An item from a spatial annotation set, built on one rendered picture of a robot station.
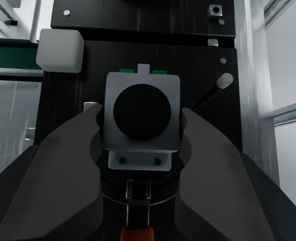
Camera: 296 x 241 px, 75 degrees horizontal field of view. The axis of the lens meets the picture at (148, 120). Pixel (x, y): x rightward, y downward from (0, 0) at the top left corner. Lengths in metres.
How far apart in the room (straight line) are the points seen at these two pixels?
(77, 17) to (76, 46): 0.06
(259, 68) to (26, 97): 0.33
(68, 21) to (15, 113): 0.15
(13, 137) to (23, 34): 0.14
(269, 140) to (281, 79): 0.19
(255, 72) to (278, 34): 0.20
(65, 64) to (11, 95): 0.13
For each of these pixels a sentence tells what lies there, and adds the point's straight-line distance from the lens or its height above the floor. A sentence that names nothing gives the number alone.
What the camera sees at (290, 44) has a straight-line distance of 0.49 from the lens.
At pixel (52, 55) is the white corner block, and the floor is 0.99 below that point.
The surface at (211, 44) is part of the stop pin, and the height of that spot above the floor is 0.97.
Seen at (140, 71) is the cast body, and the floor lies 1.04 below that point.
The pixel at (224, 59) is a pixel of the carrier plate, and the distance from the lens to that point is 0.27.
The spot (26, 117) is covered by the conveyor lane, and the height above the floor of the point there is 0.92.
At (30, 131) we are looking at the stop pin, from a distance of 0.26.
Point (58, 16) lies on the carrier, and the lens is 0.30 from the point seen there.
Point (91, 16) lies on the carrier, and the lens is 0.29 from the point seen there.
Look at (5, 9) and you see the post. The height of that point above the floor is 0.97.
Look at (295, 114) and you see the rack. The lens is 0.30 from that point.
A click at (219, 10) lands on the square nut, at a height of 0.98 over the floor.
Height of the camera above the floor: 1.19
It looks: 79 degrees down
